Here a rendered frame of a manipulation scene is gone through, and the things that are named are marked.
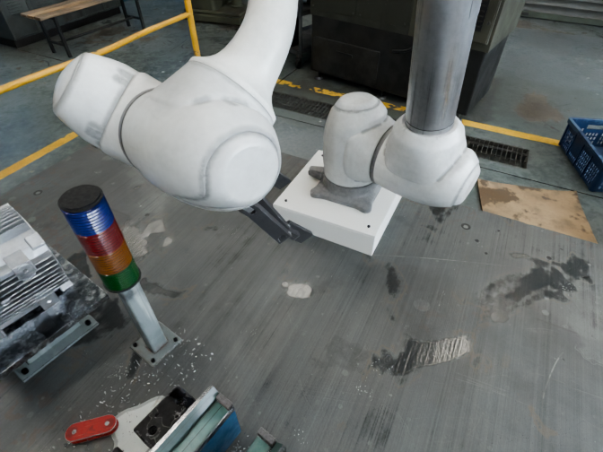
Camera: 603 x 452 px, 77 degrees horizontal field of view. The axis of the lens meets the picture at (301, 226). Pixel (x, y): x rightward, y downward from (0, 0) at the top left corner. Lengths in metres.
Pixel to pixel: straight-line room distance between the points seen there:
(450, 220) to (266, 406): 0.73
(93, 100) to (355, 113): 0.62
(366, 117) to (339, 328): 0.49
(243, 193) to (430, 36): 0.50
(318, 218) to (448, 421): 0.54
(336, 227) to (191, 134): 0.73
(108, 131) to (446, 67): 0.56
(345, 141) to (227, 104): 0.63
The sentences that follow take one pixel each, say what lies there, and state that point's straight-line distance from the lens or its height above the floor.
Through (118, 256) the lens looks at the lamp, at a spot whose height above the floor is 1.11.
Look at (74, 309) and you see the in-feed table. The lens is 0.90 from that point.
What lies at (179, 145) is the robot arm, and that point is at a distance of 0.34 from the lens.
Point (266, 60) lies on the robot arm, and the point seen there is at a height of 1.42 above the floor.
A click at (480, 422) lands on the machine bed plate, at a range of 0.88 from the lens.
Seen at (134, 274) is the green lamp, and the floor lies 1.05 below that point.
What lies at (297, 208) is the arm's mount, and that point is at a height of 0.87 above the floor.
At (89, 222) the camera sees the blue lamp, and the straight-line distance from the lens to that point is 0.63.
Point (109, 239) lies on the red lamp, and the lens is 0.65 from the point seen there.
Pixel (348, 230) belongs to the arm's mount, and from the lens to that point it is 1.01.
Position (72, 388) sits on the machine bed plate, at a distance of 0.95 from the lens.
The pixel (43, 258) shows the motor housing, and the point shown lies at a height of 1.05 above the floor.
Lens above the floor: 1.57
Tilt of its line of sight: 44 degrees down
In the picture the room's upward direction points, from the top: straight up
